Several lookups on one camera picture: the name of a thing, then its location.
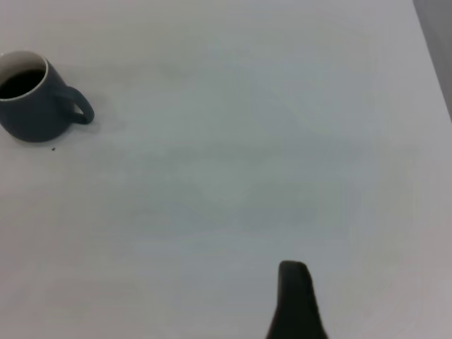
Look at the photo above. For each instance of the dark grey mug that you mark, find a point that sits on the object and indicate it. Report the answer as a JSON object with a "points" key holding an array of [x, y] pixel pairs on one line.
{"points": [[31, 116]]}

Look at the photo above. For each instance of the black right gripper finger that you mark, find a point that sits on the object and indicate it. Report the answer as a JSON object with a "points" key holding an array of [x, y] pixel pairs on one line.
{"points": [[295, 307]]}

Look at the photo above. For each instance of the dark coffee liquid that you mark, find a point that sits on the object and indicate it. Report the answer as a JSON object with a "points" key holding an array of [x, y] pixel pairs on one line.
{"points": [[17, 84]]}

